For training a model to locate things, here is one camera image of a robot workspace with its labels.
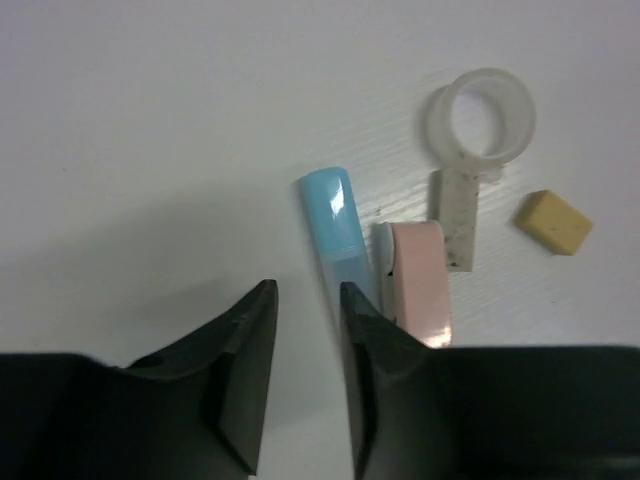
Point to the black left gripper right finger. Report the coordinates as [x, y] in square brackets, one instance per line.
[415, 412]

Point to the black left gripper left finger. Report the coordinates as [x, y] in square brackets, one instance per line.
[194, 409]

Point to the blue capped glue stick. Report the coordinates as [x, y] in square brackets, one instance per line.
[339, 250]

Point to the pink mini stapler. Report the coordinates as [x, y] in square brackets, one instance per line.
[414, 281]

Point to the yellow eraser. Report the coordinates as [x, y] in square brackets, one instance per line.
[553, 223]

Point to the clear tape dispenser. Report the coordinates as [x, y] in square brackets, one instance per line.
[465, 165]

